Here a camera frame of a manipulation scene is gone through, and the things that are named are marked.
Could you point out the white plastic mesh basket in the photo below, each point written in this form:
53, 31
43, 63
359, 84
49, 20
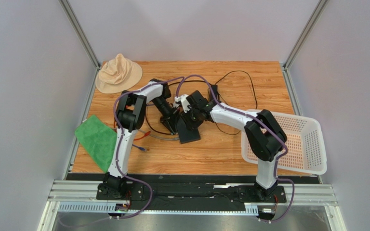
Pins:
306, 148

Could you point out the black network switch box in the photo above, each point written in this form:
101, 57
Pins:
186, 135

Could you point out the beige bucket hat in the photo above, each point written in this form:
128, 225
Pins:
118, 74

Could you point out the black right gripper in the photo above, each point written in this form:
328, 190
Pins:
186, 119

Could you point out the green microfiber cloth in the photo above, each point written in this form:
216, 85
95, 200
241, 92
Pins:
99, 141

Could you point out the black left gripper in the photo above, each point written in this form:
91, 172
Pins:
169, 120

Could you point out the black power adapter brick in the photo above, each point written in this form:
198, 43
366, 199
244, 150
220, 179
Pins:
213, 92

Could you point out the aluminium front frame rail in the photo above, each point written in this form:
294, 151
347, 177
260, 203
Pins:
80, 196

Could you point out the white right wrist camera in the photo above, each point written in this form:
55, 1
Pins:
182, 101

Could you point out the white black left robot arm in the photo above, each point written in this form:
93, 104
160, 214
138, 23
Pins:
129, 114

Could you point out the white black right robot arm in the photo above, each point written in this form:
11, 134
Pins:
265, 136

